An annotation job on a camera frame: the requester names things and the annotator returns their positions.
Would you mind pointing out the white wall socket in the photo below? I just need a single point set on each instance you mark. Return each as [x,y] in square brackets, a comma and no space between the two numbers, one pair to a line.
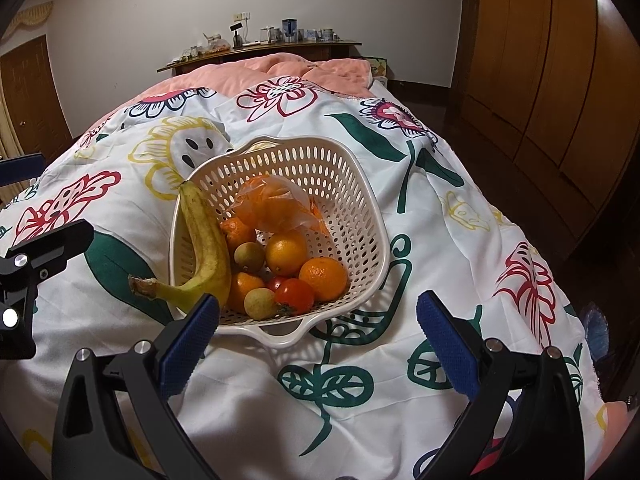
[241,16]

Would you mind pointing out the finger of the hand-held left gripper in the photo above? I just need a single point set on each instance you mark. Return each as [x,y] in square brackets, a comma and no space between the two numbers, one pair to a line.
[55,245]
[20,166]

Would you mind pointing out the white floral printed blanket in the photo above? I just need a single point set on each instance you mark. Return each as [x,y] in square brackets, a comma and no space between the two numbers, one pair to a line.
[450,260]

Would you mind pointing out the red tomato with calyx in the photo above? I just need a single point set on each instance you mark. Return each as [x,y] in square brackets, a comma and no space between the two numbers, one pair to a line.
[296,296]

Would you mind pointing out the glass kettle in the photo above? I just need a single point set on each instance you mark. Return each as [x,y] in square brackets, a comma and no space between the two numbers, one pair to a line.
[270,35]

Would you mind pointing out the clear plastic bag of oranges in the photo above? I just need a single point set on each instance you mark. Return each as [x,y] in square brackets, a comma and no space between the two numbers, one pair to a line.
[272,205]

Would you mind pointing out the pink object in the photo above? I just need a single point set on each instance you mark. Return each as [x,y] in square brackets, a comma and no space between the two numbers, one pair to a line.
[617,417]

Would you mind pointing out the small green-brown fruit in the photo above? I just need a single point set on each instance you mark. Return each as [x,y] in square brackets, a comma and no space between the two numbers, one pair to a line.
[249,256]
[260,304]

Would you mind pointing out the brown wooden wardrobe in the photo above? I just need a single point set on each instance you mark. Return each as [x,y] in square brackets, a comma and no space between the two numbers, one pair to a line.
[550,60]

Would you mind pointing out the glass jar with orange contents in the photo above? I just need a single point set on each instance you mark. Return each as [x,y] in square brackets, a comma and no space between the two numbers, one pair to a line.
[216,45]

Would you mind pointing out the cream perforated plastic basket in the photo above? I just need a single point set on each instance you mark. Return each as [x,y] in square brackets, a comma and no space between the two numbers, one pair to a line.
[340,200]

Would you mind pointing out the large orange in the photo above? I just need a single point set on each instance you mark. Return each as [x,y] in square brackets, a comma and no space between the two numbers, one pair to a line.
[323,278]

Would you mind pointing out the wooden headboard shelf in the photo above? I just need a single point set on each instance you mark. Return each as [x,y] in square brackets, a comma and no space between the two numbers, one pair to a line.
[300,50]

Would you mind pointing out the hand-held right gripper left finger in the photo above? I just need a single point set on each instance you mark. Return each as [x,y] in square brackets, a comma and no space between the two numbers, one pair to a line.
[192,345]

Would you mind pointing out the row of small glass jars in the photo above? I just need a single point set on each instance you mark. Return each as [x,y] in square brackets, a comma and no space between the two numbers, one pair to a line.
[190,55]

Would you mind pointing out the cardboard box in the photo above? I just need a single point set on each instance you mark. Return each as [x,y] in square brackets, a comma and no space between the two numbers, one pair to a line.
[377,67]

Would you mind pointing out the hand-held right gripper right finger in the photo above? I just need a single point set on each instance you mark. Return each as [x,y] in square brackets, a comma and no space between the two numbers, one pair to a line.
[447,345]

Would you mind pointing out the small black stand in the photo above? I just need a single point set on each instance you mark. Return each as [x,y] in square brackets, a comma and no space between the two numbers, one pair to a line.
[236,37]

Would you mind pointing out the pink quilt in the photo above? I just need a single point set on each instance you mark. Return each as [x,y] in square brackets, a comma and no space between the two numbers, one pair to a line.
[280,65]

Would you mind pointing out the pale yellowish orange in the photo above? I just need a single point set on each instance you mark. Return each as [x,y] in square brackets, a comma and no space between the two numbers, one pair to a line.
[286,254]

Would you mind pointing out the blue water pitcher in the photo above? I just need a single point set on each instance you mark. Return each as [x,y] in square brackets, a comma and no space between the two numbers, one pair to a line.
[290,30]

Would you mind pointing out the blue object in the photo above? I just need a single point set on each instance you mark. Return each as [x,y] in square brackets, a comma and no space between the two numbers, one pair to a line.
[595,327]

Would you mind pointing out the beige curtain valance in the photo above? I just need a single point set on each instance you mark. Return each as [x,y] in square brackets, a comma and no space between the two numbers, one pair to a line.
[32,14]

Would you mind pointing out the brown wooden door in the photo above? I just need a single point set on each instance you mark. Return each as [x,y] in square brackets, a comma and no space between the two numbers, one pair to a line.
[30,95]

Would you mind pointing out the yellow banana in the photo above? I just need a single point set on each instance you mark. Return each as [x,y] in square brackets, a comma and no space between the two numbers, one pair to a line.
[207,250]

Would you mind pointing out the white patterned mug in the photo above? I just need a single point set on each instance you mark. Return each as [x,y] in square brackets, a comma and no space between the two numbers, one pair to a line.
[312,35]
[328,34]

